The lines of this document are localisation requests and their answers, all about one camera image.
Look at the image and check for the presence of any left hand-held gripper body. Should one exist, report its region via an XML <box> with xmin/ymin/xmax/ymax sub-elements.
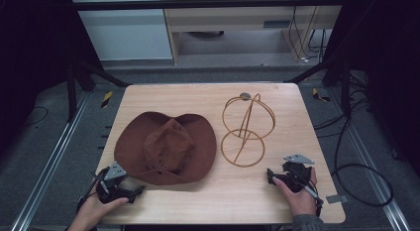
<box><xmin>94</xmin><ymin>161</ymin><xmax>137</xmax><ymax>205</ymax></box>

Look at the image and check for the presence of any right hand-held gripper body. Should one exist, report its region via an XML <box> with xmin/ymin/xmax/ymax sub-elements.
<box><xmin>273</xmin><ymin>154</ymin><xmax>315</xmax><ymax>193</ymax></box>

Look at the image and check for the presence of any gold wire hat stand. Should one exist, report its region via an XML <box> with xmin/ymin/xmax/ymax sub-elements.
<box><xmin>220</xmin><ymin>92</ymin><xmax>276</xmax><ymax>169</ymax></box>

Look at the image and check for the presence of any brown cowboy hat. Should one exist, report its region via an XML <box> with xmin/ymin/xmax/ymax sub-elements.
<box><xmin>113</xmin><ymin>111</ymin><xmax>218</xmax><ymax>186</ymax></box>

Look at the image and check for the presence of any person's right hand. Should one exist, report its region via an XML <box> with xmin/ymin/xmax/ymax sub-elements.
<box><xmin>271</xmin><ymin>167</ymin><xmax>320</xmax><ymax>218</ymax></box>

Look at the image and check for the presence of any person's left hand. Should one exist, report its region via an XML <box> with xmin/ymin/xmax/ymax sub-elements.
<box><xmin>67</xmin><ymin>186</ymin><xmax>130</xmax><ymax>231</ymax></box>

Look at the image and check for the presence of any yellow black striped tape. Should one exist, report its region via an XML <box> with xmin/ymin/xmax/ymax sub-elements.
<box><xmin>100</xmin><ymin>90</ymin><xmax>114</xmax><ymax>109</ymax></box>
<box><xmin>311</xmin><ymin>87</ymin><xmax>332</xmax><ymax>103</ymax></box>

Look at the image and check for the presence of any black metal stand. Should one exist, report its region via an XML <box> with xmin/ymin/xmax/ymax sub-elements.
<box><xmin>286</xmin><ymin>54</ymin><xmax>353</xmax><ymax>120</ymax></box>
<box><xmin>64</xmin><ymin>57</ymin><xmax>131</xmax><ymax>124</ymax></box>

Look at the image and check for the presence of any dark curtain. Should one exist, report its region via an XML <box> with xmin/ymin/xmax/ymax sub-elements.
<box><xmin>0</xmin><ymin>0</ymin><xmax>102</xmax><ymax>156</ymax></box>
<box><xmin>322</xmin><ymin>0</ymin><xmax>420</xmax><ymax>177</ymax></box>

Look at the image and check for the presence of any white cabinet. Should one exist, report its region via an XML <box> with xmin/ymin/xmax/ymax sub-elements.
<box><xmin>68</xmin><ymin>0</ymin><xmax>174</xmax><ymax>62</ymax></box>

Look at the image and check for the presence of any light wooden desk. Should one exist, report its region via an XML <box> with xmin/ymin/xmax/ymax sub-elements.
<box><xmin>159</xmin><ymin>0</ymin><xmax>349</xmax><ymax>64</ymax></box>

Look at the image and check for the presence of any right hand-held gripper cable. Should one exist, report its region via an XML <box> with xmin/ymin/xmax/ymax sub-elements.
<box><xmin>303</xmin><ymin>183</ymin><xmax>325</xmax><ymax>217</ymax></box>

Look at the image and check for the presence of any hand-held gripper cable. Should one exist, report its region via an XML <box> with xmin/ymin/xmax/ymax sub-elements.
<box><xmin>76</xmin><ymin>173</ymin><xmax>106</xmax><ymax>215</ymax></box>
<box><xmin>303</xmin><ymin>183</ymin><xmax>325</xmax><ymax>217</ymax></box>

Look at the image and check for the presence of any left hand-held gripper cable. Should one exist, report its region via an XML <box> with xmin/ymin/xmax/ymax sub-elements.
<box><xmin>76</xmin><ymin>173</ymin><xmax>106</xmax><ymax>215</ymax></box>

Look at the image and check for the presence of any grey metal bracket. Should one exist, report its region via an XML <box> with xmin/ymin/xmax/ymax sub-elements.
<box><xmin>325</xmin><ymin>193</ymin><xmax>350</xmax><ymax>205</ymax></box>

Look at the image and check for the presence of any black looped floor cable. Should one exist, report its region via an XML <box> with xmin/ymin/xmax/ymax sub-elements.
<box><xmin>312</xmin><ymin>101</ymin><xmax>395</xmax><ymax>207</ymax></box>

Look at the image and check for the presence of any aluminium floor rail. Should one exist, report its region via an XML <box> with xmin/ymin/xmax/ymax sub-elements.
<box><xmin>9</xmin><ymin>91</ymin><xmax>91</xmax><ymax>231</ymax></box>
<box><xmin>328</xmin><ymin>88</ymin><xmax>411</xmax><ymax>231</ymax></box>

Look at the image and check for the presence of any thin black floor cable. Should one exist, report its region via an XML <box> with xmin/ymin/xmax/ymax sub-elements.
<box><xmin>23</xmin><ymin>105</ymin><xmax>50</xmax><ymax>129</ymax></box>

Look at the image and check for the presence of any bundle of hanging black cables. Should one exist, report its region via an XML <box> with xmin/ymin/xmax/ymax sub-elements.
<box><xmin>287</xmin><ymin>5</ymin><xmax>329</xmax><ymax>64</ymax></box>

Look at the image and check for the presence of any black horizontal frame bar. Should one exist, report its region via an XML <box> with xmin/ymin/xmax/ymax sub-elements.
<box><xmin>70</xmin><ymin>0</ymin><xmax>349</xmax><ymax>12</ymax></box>

